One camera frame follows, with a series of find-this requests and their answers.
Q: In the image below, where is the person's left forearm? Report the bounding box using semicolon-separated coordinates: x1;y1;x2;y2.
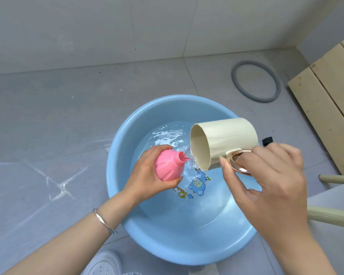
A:
3;189;139;275

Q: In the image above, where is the white shoe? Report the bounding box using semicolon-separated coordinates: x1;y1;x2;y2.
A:
87;250;123;275

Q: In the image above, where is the light blue plastic basin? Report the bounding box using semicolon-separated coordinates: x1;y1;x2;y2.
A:
106;95;264;266

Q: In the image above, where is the person's right hand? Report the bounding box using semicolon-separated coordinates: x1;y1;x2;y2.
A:
219;142;308;241

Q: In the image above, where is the grey rubber ring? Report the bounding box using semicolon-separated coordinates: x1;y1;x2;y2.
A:
231;61;282;103

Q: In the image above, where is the pale wooden slatted board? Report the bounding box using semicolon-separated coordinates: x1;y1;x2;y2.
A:
287;31;344;176

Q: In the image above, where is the cream framed stool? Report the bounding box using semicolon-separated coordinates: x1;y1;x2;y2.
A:
307;174;344;229

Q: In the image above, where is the cream cup with gold handle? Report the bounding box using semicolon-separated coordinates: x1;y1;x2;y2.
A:
190;117;260;177

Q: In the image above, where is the person's right forearm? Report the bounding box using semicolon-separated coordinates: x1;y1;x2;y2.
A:
255;232;338;275

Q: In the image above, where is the person's left hand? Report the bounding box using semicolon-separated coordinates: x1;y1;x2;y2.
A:
123;144;184;202

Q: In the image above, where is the pink rubber bulb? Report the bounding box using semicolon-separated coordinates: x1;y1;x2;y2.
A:
155;149;190;181

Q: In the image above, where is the clear plastic floor sheet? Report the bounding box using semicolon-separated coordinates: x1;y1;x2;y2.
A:
0;137;124;255

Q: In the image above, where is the silver bracelet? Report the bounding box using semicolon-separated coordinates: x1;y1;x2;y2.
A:
92;208;118;236

